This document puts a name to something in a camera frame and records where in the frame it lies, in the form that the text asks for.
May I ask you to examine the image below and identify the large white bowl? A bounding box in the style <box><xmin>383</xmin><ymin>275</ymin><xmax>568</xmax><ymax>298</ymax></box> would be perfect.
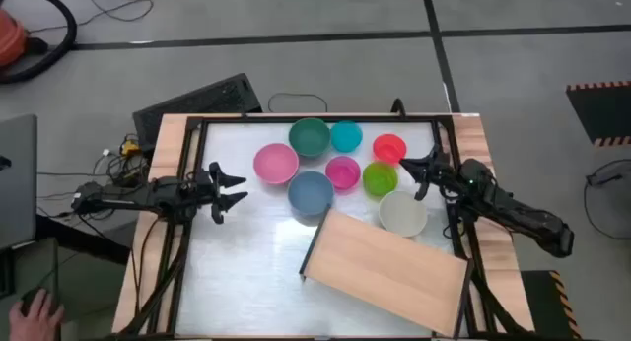
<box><xmin>378</xmin><ymin>190</ymin><xmax>429</xmax><ymax>238</ymax></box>

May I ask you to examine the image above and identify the wooden shelf with black sides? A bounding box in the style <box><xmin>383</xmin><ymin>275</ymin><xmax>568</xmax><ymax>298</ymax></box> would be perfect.
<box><xmin>299</xmin><ymin>204</ymin><xmax>475</xmax><ymax>338</ymax></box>

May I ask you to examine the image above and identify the long thin black floor cable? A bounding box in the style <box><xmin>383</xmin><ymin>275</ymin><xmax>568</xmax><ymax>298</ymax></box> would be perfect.
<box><xmin>29</xmin><ymin>0</ymin><xmax>155</xmax><ymax>35</ymax></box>

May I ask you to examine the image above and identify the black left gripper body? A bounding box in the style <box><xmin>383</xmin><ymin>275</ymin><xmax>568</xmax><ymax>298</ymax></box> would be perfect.
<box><xmin>194</xmin><ymin>162</ymin><xmax>226</xmax><ymax>225</ymax></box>

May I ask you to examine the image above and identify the small green translucent bowl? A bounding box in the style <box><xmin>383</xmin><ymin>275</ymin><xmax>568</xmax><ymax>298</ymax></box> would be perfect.
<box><xmin>362</xmin><ymin>161</ymin><xmax>399</xmax><ymax>198</ymax></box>

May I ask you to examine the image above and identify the small red translucent bowl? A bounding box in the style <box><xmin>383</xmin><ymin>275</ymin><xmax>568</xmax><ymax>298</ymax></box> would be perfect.
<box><xmin>372</xmin><ymin>133</ymin><xmax>408</xmax><ymax>167</ymax></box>

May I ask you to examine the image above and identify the grey laptop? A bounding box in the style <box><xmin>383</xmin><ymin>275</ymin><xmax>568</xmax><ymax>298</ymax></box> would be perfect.
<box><xmin>0</xmin><ymin>113</ymin><xmax>39</xmax><ymax>251</ymax></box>

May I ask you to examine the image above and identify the small cyan bowl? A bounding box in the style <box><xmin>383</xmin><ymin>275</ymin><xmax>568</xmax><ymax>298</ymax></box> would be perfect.
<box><xmin>329</xmin><ymin>120</ymin><xmax>364</xmax><ymax>154</ymax></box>

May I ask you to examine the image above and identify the small magenta bowl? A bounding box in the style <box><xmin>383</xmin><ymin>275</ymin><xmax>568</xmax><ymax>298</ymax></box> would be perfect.
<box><xmin>324</xmin><ymin>155</ymin><xmax>362</xmax><ymax>191</ymax></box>

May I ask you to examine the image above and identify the black aluminium table frame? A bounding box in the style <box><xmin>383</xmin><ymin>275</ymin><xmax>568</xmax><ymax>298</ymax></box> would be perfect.
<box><xmin>110</xmin><ymin>111</ymin><xmax>536</xmax><ymax>341</ymax></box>

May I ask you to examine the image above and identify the black side desk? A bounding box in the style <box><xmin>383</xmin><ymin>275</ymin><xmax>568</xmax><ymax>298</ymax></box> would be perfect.
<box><xmin>0</xmin><ymin>237</ymin><xmax>61</xmax><ymax>341</ymax></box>

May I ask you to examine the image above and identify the black floor beam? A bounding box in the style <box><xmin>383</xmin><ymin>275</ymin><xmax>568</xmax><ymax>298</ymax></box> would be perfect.
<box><xmin>36</xmin><ymin>215</ymin><xmax>132</xmax><ymax>266</ymax></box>

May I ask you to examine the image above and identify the grey floor device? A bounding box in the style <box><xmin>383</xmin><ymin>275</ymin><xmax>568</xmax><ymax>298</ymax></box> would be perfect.
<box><xmin>586</xmin><ymin>170</ymin><xmax>624</xmax><ymax>187</ymax></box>

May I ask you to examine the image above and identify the black curved floor cable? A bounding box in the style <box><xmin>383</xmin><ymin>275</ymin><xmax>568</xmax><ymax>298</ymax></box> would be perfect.
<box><xmin>583</xmin><ymin>158</ymin><xmax>631</xmax><ymax>241</ymax></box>

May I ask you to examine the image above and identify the thin black looped floor cable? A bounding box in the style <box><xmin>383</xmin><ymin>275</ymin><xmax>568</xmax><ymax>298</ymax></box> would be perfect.
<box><xmin>267</xmin><ymin>92</ymin><xmax>329</xmax><ymax>114</ymax></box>

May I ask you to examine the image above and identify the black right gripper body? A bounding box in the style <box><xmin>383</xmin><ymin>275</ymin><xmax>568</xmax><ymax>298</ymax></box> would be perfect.
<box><xmin>424</xmin><ymin>144</ymin><xmax>462</xmax><ymax>194</ymax></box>

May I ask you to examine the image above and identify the person's hand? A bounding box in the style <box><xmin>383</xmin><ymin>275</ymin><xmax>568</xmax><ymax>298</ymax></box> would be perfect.
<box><xmin>8</xmin><ymin>287</ymin><xmax>65</xmax><ymax>341</ymax></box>

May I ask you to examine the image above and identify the large dark green bowl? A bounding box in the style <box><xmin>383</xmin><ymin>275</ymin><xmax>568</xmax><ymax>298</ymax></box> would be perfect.
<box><xmin>288</xmin><ymin>117</ymin><xmax>332</xmax><ymax>159</ymax></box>

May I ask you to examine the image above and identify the black vacuum hose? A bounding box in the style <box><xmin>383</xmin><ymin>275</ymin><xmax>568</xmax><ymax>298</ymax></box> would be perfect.
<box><xmin>0</xmin><ymin>0</ymin><xmax>79</xmax><ymax>85</ymax></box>

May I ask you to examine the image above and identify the black computer mouse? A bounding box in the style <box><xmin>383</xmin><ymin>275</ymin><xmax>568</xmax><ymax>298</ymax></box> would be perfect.
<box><xmin>19</xmin><ymin>287</ymin><xmax>50</xmax><ymax>317</ymax></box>

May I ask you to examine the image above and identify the orange vacuum cleaner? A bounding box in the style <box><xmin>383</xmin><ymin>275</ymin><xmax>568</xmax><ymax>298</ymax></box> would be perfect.
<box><xmin>0</xmin><ymin>8</ymin><xmax>50</xmax><ymax>69</ymax></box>

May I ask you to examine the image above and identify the black mat with striped edge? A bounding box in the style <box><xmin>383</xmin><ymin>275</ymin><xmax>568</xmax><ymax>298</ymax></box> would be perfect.
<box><xmin>520</xmin><ymin>269</ymin><xmax>584</xmax><ymax>341</ymax></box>

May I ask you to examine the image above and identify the large blue bowl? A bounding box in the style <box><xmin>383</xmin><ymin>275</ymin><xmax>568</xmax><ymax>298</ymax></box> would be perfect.
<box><xmin>287</xmin><ymin>170</ymin><xmax>335</xmax><ymax>218</ymax></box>

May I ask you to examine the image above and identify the large pink bowl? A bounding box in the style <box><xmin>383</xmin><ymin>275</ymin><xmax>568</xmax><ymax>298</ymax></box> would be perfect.
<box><xmin>252</xmin><ymin>142</ymin><xmax>301</xmax><ymax>185</ymax></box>

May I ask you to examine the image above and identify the black mat with striped edges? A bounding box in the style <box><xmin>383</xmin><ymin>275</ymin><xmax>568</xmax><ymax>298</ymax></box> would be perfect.
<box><xmin>565</xmin><ymin>80</ymin><xmax>631</xmax><ymax>148</ymax></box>

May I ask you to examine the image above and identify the tangled black cable bundle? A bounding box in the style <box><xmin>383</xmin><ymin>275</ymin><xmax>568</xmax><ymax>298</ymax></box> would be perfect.
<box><xmin>36</xmin><ymin>133</ymin><xmax>152</xmax><ymax>222</ymax></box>

